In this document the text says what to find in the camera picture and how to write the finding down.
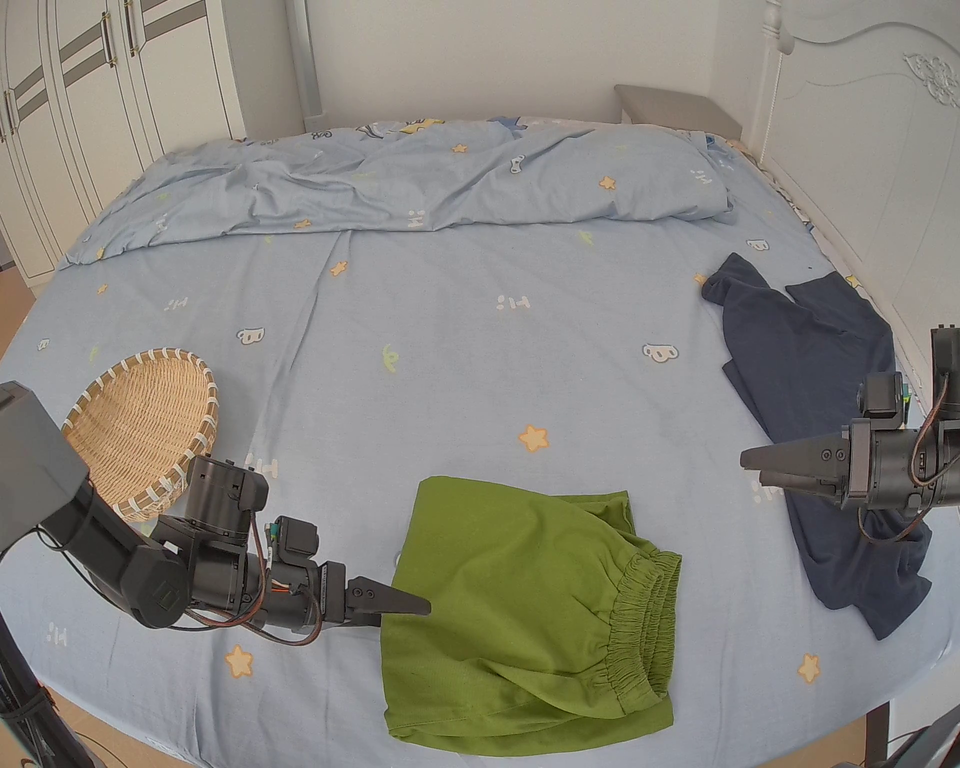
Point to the dark blue garment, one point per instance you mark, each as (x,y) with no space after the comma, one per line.
(795,337)

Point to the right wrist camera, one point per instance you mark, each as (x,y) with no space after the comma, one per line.
(883,397)

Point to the white wardrobe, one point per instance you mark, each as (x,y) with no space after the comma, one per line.
(75,112)

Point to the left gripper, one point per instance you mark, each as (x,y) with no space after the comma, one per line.
(300,604)

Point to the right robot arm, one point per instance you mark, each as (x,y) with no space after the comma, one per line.
(949,465)

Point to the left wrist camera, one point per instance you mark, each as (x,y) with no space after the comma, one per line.
(296,538)

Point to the round woven basket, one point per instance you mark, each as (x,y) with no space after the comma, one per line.
(135,427)

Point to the green shorts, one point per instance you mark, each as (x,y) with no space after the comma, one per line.
(510,600)

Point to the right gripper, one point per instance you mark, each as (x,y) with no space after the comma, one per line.
(889,465)

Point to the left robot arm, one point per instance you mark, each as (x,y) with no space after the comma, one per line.
(112,555)

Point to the pale blue quilt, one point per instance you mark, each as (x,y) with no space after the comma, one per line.
(450,180)

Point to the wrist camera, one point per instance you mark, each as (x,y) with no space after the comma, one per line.
(296,538)
(883,397)

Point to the grey bedside table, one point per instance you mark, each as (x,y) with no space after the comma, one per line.
(667,105)

